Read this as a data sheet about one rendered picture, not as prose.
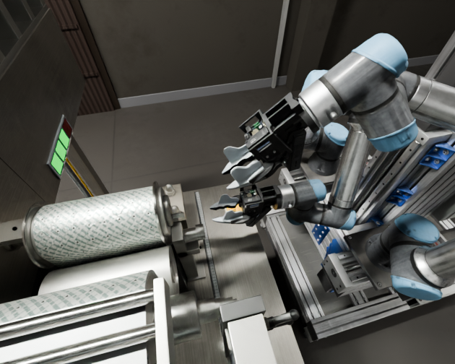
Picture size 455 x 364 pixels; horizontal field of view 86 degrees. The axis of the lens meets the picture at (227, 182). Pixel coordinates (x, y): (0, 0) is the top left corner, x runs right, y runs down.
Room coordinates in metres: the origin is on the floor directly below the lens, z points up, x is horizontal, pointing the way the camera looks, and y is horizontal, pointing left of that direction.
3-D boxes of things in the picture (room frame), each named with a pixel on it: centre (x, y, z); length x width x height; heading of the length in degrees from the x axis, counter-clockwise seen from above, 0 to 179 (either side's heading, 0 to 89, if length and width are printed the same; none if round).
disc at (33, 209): (0.25, 0.40, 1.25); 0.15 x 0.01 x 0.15; 13
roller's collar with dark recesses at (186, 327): (0.07, 0.07, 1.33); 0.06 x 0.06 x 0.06; 13
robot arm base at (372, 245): (0.38, -0.62, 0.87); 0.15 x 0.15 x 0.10
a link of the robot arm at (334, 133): (0.87, -0.49, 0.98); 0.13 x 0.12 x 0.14; 75
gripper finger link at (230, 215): (0.38, 0.00, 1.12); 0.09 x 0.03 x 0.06; 112
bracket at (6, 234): (0.24, 0.44, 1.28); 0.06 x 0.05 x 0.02; 103
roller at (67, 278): (0.16, 0.25, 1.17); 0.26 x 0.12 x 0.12; 103
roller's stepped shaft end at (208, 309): (0.08, 0.01, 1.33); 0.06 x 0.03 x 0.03; 103
